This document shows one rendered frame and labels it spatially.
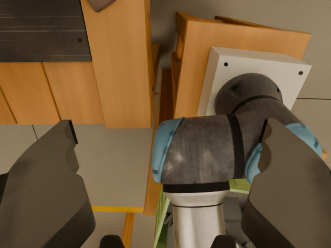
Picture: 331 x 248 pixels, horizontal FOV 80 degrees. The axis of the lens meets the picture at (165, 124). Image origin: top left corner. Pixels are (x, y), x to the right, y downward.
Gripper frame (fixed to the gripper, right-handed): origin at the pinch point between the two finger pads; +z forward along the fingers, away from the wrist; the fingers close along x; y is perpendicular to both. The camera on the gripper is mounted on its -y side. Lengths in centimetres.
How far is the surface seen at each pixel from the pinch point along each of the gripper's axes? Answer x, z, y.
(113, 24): -12.2, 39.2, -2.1
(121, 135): -40, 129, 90
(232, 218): 25, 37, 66
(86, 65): -21.3, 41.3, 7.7
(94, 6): -14.8, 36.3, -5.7
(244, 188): 25, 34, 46
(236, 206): 27, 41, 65
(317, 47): 100, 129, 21
